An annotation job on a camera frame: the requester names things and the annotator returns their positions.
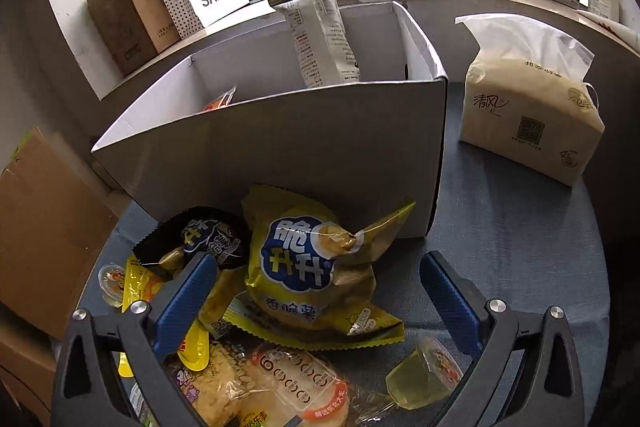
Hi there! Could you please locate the purple corn snack packet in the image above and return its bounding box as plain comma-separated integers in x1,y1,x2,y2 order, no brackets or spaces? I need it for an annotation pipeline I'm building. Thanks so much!
167,342,251,427

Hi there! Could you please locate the yellow white-label snack packet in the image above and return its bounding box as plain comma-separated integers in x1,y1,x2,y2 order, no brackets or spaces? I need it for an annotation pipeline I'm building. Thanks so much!
199,267,247,340

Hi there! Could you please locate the beige tissue pack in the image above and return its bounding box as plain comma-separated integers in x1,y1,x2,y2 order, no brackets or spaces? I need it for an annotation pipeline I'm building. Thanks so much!
455,14,606,188

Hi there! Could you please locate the low brown cardboard box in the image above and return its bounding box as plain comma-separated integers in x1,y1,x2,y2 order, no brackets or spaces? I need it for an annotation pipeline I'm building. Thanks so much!
0,322,57,427

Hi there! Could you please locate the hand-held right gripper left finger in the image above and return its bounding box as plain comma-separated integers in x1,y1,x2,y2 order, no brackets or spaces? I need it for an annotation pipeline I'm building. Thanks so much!
50,251,221,427

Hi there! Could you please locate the white cardboard box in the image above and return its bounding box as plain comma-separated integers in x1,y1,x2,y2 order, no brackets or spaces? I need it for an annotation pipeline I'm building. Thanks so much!
91,1,449,239

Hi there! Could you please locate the clear rice cracker packet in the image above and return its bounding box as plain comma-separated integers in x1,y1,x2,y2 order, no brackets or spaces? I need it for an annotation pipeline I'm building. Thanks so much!
245,342,391,427

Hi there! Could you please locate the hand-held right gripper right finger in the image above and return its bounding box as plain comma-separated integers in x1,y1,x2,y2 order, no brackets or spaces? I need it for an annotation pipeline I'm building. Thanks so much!
419,251,586,427

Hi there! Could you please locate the tall white snack packet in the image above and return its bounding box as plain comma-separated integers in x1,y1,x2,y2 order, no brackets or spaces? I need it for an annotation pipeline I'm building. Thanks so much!
268,0,362,88

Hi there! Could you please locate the large clear jelly cup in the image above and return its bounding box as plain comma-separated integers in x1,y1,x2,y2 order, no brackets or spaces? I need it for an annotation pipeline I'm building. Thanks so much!
385,336,464,410

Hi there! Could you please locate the white tube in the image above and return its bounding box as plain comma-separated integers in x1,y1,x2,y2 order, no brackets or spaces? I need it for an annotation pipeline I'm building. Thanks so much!
580,9,640,50

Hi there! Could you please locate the flat brown cardboard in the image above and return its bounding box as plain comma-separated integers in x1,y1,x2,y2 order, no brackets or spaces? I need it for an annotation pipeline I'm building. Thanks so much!
0,127,118,340

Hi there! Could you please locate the yellow chip bag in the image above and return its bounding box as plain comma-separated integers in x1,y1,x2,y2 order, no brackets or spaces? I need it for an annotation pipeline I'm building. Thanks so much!
222,184,417,350

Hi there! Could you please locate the small clear jelly cup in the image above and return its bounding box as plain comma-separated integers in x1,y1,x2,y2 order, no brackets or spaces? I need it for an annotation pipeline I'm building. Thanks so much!
98,264,126,308

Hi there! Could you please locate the blue tablecloth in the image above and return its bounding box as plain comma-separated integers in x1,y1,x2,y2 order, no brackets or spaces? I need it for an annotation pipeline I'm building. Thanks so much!
75,79,616,427

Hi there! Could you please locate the orange snack packet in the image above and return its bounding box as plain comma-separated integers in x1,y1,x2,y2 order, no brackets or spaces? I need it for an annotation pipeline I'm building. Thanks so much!
201,87,237,114

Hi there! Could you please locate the yellow red-label packet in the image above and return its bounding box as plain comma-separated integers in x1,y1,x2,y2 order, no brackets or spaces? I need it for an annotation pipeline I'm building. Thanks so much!
177,322,211,373

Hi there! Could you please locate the small yellow snack packet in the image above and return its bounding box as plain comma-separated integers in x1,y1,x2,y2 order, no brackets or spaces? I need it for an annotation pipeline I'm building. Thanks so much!
121,254,168,313

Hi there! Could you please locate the black chip bag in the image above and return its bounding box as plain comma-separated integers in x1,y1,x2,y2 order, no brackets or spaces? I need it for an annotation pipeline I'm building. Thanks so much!
132,206,251,273

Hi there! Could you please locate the green printed box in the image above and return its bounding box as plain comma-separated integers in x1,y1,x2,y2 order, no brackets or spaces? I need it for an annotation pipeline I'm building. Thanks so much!
7,132,33,162

